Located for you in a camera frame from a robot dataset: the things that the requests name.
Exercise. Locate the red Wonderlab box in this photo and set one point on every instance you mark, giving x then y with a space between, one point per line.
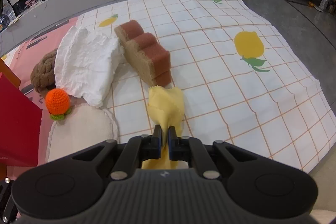
20 127

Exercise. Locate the white plastic bag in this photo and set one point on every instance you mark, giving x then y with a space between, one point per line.
85 64

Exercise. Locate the brown toast shaped sponge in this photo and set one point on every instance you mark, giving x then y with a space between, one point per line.
143 52

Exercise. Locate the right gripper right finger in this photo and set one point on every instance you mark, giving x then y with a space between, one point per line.
192 151

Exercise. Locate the checkered lemon tablecloth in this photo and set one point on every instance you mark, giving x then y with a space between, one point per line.
241 81

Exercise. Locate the orange crochet fruit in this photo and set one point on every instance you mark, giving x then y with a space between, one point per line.
58 104

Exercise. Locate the brown plush scrunchie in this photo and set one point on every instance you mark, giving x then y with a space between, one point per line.
43 77

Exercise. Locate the cream round plush pad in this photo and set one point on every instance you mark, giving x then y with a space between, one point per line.
83 127

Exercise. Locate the orange cardboard box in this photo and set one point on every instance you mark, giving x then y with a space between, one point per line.
10 75

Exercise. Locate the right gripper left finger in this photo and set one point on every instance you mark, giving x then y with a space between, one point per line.
132 154

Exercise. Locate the pink paper mat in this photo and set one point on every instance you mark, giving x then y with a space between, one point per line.
28 54

